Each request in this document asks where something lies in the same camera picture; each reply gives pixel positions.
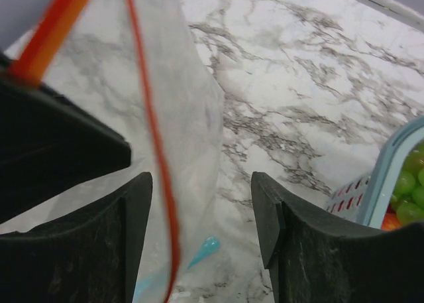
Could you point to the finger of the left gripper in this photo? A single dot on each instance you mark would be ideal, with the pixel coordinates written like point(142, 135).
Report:
point(49, 145)

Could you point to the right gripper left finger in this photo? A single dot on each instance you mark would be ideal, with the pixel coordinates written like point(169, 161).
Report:
point(89, 255)

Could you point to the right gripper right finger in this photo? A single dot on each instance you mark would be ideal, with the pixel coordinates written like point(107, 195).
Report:
point(315, 256)

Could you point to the clear zip top bag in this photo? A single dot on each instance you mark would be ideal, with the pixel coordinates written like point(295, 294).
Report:
point(183, 108)

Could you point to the blue plastic strip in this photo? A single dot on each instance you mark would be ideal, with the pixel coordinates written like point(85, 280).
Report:
point(210, 245)

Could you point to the light blue plastic basket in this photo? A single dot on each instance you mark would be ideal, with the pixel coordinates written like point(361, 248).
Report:
point(365, 199)

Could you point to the green toy grapes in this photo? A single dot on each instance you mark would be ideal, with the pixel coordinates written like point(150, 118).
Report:
point(407, 196)

